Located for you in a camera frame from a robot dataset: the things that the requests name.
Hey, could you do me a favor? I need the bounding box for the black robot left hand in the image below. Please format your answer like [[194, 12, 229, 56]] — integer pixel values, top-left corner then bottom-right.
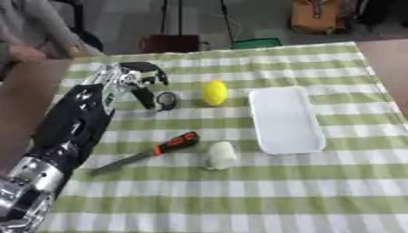
[[117, 61, 171, 110]]

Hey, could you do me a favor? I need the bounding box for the dark red box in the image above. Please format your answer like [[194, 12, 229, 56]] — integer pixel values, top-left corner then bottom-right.
[[138, 34, 203, 55]]

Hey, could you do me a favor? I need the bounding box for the yellow toy lemon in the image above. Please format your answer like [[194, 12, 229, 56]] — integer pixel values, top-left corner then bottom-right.
[[200, 79, 230, 106]]

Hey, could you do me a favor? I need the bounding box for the black tripod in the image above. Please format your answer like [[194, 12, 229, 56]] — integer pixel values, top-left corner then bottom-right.
[[158, 0, 240, 49]]

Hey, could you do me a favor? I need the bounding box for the black chair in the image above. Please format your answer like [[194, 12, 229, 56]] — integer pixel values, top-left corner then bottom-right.
[[52, 0, 107, 53]]

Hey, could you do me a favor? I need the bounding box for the white toy garlic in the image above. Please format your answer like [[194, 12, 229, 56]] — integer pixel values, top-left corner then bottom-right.
[[204, 141, 240, 171]]

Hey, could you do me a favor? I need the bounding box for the green bag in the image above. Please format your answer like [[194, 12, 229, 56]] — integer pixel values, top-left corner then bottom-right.
[[229, 37, 284, 50]]

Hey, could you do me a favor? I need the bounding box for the person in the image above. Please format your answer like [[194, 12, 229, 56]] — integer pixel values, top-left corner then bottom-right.
[[0, 0, 106, 80]]

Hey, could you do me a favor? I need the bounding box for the white rectangular tray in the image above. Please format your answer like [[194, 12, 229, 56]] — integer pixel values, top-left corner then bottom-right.
[[247, 86, 327, 156]]

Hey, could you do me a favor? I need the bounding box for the tan bag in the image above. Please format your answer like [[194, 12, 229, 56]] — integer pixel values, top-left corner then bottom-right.
[[288, 0, 348, 35]]

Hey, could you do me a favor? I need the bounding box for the small black ring object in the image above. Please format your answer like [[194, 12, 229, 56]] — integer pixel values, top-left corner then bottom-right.
[[154, 91, 179, 112]]

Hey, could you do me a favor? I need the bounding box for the knife with orange black handle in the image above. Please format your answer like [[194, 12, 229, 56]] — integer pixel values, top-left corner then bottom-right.
[[87, 130, 201, 177]]

